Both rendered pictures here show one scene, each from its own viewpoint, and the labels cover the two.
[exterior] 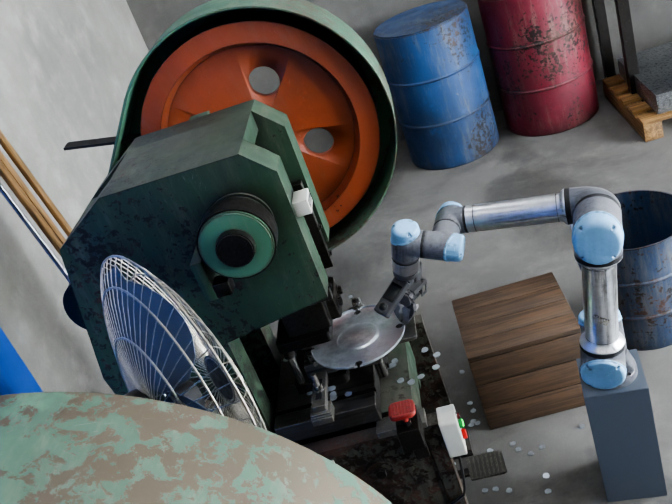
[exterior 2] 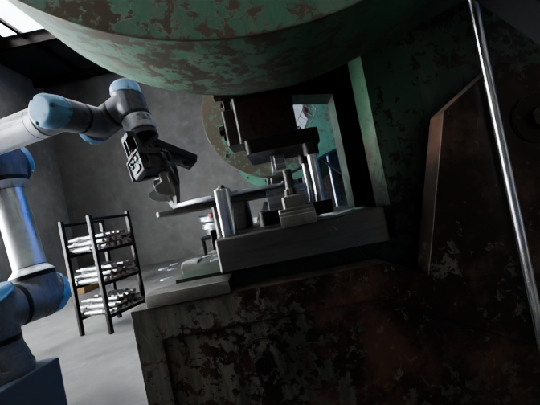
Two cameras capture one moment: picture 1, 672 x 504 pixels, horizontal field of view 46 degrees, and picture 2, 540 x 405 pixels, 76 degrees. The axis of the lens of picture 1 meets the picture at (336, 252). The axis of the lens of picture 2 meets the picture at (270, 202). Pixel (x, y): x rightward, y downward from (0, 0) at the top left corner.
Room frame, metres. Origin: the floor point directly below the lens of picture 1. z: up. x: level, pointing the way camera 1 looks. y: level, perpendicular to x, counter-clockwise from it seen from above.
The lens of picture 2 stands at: (2.77, -0.02, 0.75)
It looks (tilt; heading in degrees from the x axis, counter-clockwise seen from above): 0 degrees down; 171
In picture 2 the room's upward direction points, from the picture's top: 11 degrees counter-clockwise
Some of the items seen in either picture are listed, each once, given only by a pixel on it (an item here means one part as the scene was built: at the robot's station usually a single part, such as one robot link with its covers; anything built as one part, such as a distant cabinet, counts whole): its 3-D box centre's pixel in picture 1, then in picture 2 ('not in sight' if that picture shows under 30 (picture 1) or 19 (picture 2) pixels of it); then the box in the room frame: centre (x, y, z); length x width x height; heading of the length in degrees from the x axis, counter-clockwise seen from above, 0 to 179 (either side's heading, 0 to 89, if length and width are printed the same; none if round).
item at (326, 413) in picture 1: (318, 390); not in sight; (1.80, 0.18, 0.76); 0.17 x 0.06 x 0.10; 169
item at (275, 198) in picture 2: (321, 353); (287, 197); (1.96, 0.15, 0.76); 0.15 x 0.09 x 0.05; 169
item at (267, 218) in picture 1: (234, 241); not in sight; (1.72, 0.22, 1.31); 0.22 x 0.12 x 0.22; 79
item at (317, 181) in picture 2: not in sight; (314, 168); (2.05, 0.20, 0.81); 0.02 x 0.02 x 0.14
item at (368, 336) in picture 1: (357, 336); (235, 196); (1.94, 0.03, 0.78); 0.29 x 0.29 x 0.01
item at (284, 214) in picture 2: not in sight; (292, 195); (2.13, 0.12, 0.76); 0.17 x 0.06 x 0.10; 169
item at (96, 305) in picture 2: not in sight; (104, 270); (-0.40, -1.04, 0.47); 0.46 x 0.43 x 0.95; 59
